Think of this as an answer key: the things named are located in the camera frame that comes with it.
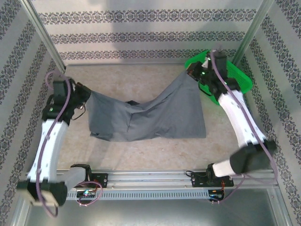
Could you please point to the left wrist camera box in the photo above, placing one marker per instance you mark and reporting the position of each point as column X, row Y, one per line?
column 60, row 88

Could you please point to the grey t-shirt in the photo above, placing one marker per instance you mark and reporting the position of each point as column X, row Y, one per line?
column 164, row 117

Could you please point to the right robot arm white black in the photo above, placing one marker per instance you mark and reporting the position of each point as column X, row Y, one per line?
column 237, row 117

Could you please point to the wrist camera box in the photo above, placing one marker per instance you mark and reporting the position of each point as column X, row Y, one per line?
column 219, row 61
column 60, row 88

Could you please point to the grey metal sheet panel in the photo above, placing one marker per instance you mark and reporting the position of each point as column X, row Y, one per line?
column 150, row 212

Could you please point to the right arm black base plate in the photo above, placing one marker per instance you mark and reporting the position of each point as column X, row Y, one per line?
column 197, row 180

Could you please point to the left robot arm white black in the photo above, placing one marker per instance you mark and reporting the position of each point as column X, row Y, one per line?
column 49, row 146

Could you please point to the aluminium frame post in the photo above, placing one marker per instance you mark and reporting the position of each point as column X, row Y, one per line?
column 45, row 37
column 252, row 33

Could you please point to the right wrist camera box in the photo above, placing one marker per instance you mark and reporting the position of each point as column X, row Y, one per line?
column 219, row 61

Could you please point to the green plastic basket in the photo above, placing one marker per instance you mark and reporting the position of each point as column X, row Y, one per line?
column 240, row 77

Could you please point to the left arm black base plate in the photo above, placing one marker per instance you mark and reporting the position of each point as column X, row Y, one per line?
column 103, row 180

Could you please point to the aluminium mounting rail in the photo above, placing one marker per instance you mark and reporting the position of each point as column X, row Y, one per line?
column 150, row 179

